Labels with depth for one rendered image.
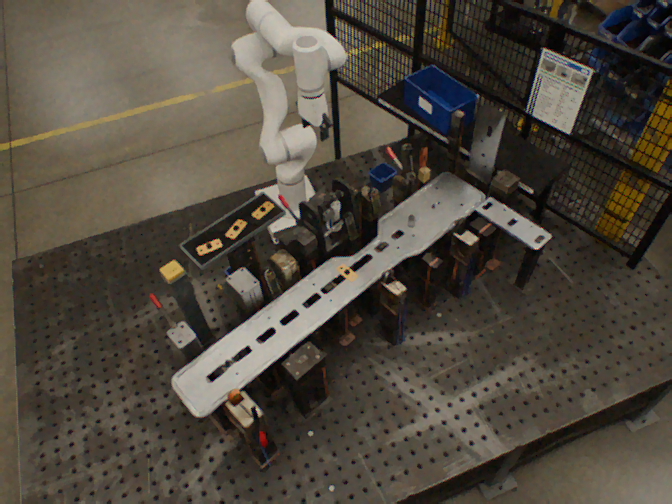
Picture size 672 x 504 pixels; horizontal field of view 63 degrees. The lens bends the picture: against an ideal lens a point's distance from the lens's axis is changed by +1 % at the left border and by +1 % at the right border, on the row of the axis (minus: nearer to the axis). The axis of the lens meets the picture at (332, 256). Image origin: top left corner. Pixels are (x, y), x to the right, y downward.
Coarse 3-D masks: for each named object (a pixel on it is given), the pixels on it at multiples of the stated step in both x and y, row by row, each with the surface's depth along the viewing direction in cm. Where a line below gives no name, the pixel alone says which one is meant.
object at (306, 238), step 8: (296, 232) 203; (304, 232) 203; (304, 240) 200; (312, 240) 200; (304, 248) 200; (312, 248) 204; (304, 256) 204; (312, 256) 207; (304, 264) 210; (312, 264) 212; (304, 272) 216; (312, 296) 226
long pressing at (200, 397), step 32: (416, 192) 222; (448, 192) 222; (480, 192) 221; (384, 224) 213; (416, 224) 212; (448, 224) 211; (352, 256) 204; (384, 256) 203; (320, 288) 196; (352, 288) 195; (256, 320) 189; (320, 320) 188; (224, 352) 182; (256, 352) 182; (192, 384) 176; (224, 384) 175
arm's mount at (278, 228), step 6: (306, 180) 258; (276, 186) 257; (306, 186) 256; (258, 192) 255; (270, 192) 255; (276, 192) 255; (312, 192) 254; (276, 222) 245; (282, 222) 245; (288, 222) 245; (294, 222) 245; (270, 228) 245; (276, 228) 243; (282, 228) 243; (288, 228) 244; (294, 228) 246; (276, 234) 244; (282, 234) 246; (276, 240) 248
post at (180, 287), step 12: (180, 276) 185; (168, 288) 191; (180, 288) 188; (192, 288) 193; (180, 300) 192; (192, 300) 197; (192, 312) 201; (192, 324) 206; (204, 324) 211; (204, 336) 216; (216, 336) 220
